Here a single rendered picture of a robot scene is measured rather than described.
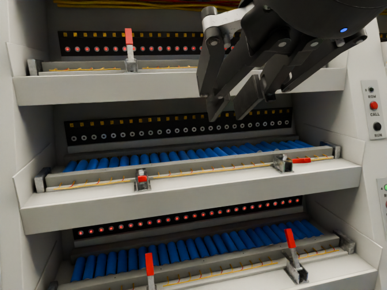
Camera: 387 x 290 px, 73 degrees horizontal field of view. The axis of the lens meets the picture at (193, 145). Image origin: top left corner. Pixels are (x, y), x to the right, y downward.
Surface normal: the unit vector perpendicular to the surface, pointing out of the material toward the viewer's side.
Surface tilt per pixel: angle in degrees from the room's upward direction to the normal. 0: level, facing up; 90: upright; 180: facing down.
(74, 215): 111
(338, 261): 21
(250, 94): 90
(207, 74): 171
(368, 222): 90
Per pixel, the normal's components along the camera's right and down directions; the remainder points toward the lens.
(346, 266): -0.03, -0.96
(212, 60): 0.14, 0.96
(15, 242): 0.21, -0.10
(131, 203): 0.23, 0.26
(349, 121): -0.97, 0.09
